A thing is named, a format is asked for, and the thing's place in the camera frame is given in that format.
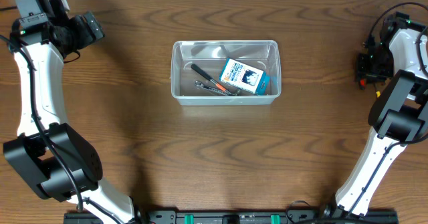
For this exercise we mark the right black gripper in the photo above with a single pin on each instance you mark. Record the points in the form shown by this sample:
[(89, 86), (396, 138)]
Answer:
[(363, 72)]

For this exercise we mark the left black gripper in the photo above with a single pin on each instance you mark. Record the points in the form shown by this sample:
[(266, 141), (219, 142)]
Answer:
[(83, 39)]

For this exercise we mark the red black pliers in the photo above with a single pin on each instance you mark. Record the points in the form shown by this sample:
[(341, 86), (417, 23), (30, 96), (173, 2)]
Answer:
[(362, 84)]

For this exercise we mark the blue white screwdriver box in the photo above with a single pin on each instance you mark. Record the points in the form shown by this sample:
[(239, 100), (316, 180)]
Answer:
[(244, 77)]

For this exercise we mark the silver offset wrench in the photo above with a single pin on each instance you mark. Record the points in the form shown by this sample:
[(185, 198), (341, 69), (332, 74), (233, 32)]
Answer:
[(212, 89)]

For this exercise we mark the clear plastic container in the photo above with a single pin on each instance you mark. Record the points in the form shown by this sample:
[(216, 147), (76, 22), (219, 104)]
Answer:
[(211, 56)]

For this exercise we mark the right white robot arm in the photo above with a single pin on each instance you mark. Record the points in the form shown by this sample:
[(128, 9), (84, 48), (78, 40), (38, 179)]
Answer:
[(398, 117)]

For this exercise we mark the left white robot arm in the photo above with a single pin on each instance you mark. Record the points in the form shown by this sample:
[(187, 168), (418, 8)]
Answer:
[(47, 153)]

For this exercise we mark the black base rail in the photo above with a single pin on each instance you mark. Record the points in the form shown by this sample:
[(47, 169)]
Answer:
[(293, 216)]

